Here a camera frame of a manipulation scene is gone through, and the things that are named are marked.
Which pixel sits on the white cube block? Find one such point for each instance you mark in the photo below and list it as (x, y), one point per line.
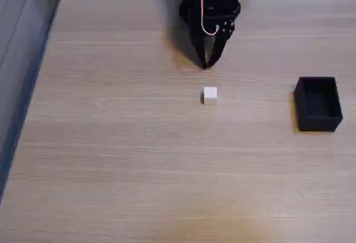
(210, 95)

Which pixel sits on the black open box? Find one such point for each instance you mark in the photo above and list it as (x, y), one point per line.
(318, 106)

